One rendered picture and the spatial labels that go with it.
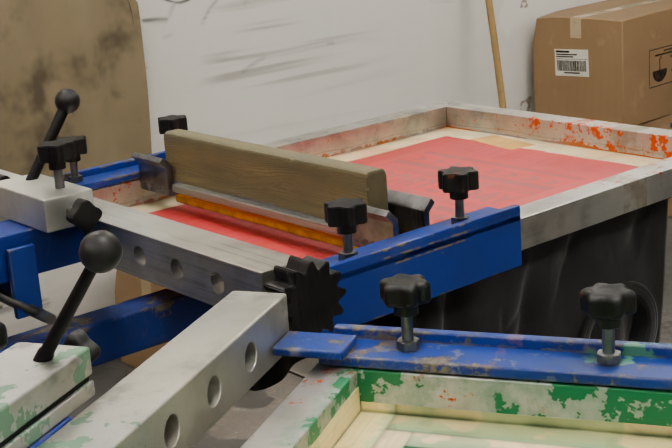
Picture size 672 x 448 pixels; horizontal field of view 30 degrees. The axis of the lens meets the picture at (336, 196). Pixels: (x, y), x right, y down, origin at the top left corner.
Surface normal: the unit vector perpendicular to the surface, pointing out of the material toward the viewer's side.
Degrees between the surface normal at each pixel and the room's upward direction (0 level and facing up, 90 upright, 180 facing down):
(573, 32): 90
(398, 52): 90
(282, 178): 90
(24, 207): 90
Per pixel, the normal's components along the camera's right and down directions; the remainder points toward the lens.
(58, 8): 0.28, 0.25
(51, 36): 0.51, 0.18
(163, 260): -0.76, 0.22
